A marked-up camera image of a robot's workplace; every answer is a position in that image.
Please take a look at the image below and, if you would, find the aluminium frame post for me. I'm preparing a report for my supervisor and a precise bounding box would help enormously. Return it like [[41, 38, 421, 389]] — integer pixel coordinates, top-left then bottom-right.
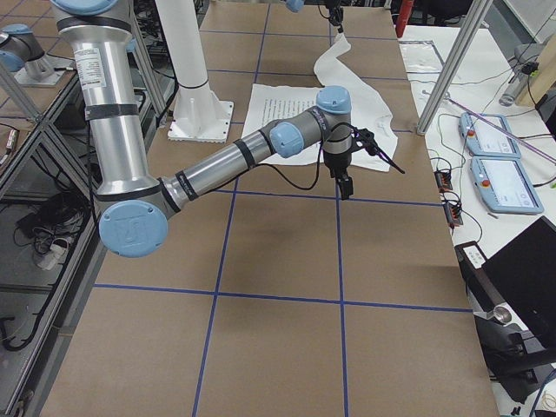
[[416, 0, 493, 136]]

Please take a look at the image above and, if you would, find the blue teach pendant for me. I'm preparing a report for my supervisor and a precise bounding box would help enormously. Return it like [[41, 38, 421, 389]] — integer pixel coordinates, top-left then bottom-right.
[[470, 156, 544, 215], [459, 112, 521, 159]]

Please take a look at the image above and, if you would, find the lower blue teach pendant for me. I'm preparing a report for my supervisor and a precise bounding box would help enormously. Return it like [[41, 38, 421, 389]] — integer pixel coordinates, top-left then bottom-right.
[[470, 156, 544, 215]]

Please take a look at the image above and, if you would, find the upper blue teach pendant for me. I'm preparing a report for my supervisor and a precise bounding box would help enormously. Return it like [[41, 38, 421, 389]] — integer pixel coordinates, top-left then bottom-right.
[[459, 112, 521, 159]]

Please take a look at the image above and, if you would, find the reacher grabber stick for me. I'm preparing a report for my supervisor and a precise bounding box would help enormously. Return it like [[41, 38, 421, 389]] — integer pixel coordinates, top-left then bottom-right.
[[421, 89, 556, 164]]

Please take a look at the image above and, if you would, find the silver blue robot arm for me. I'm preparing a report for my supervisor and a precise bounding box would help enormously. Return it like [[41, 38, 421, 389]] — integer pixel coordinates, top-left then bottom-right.
[[285, 0, 344, 34], [51, 1, 353, 258]]

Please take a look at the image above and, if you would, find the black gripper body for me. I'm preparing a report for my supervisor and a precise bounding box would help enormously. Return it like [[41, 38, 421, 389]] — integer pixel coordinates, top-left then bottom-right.
[[326, 3, 343, 27], [324, 152, 352, 186]]

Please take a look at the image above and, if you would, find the black laptop screen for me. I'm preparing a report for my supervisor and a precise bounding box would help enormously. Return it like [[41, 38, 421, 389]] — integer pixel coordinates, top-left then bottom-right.
[[483, 216, 555, 348]]

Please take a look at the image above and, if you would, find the clear plastic document sleeve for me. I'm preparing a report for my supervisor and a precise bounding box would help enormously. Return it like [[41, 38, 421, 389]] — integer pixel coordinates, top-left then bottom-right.
[[399, 40, 445, 75]]

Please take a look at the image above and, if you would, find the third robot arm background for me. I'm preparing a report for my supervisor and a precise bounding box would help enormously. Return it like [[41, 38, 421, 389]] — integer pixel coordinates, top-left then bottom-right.
[[1, 23, 76, 87]]

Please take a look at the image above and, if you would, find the red fire extinguisher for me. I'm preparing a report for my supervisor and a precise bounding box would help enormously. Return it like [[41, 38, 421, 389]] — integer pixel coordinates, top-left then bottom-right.
[[395, 0, 414, 38]]

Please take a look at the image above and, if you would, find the white long-sleeve printed shirt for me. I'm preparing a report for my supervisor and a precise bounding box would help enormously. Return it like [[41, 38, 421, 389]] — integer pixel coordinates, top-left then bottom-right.
[[242, 34, 398, 157]]

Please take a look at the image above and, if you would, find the black box with white label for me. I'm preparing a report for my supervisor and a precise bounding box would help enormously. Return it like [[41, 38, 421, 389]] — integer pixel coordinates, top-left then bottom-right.
[[454, 241, 513, 326]]

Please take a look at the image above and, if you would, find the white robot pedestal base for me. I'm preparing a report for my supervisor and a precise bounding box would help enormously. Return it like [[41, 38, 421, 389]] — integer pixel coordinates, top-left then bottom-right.
[[156, 0, 234, 142]]

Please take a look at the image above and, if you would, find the white power strip floor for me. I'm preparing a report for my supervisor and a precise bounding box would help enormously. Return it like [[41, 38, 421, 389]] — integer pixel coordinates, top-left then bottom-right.
[[36, 239, 70, 270]]

